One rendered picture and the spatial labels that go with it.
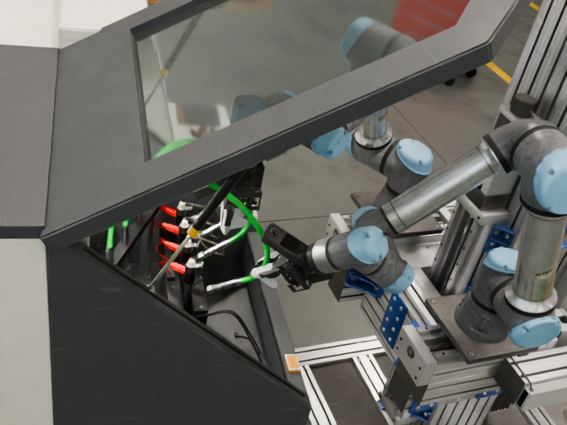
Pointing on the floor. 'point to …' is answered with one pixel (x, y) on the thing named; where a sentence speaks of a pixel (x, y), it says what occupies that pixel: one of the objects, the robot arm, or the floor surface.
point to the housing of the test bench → (25, 206)
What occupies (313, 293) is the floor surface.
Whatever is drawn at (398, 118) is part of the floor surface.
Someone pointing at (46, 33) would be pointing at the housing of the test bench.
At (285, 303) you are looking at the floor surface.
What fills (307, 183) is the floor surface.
